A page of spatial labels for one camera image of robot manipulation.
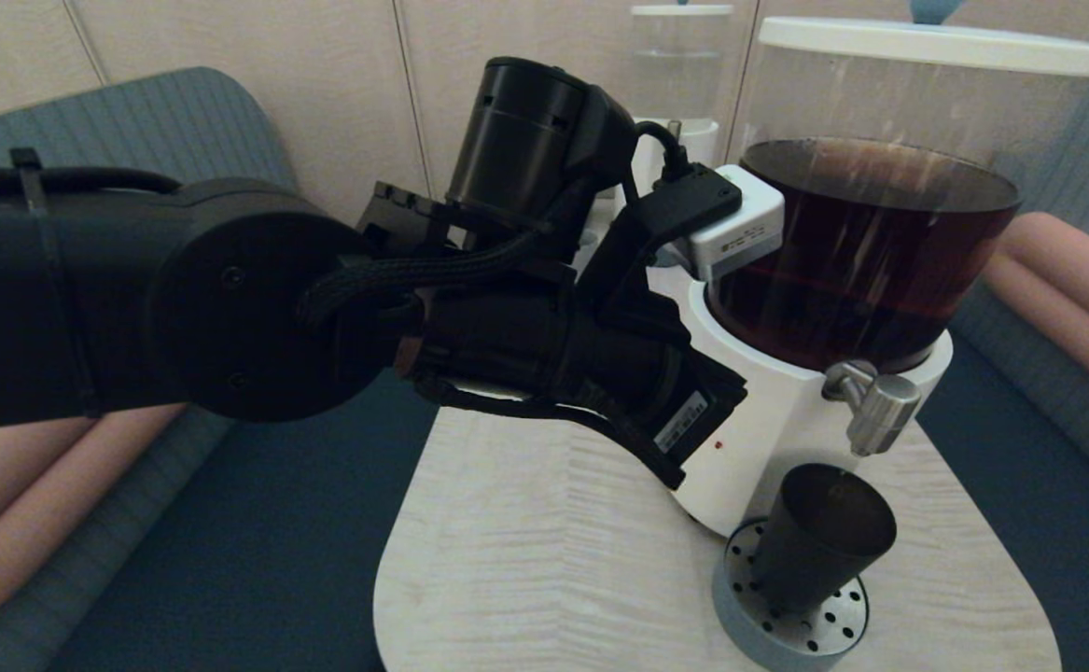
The large white dispenser lid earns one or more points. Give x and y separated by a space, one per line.
936 47

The small white dispenser lid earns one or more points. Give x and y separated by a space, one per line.
682 10

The teal upholstered bench sofa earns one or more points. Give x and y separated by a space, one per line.
227 121
1020 504

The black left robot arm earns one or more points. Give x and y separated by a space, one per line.
133 299

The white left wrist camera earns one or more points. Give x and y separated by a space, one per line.
740 233

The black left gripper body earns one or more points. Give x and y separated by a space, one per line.
665 392

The large dark tea dispenser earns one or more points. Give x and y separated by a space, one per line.
843 280

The pink bolster cushion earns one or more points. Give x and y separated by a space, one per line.
3 504
1067 278

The large grey perforated drip tray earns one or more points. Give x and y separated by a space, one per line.
749 639

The black tapered cup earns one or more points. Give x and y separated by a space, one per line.
824 541

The small clear water dispenser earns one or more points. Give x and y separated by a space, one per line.
684 75

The large silver dispenser tap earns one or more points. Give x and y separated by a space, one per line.
885 415

